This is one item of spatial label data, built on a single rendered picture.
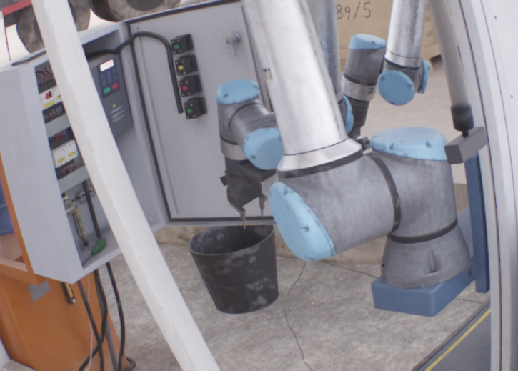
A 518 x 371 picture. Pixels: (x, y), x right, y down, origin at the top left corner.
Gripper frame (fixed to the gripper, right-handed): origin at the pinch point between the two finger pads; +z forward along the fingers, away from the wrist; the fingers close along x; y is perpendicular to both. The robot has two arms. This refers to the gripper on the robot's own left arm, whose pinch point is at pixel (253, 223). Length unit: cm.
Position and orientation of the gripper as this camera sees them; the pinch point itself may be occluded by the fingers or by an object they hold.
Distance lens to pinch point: 212.9
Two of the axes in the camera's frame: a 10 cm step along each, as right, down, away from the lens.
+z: 0.3, 7.5, 6.6
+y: -6.5, -4.8, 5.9
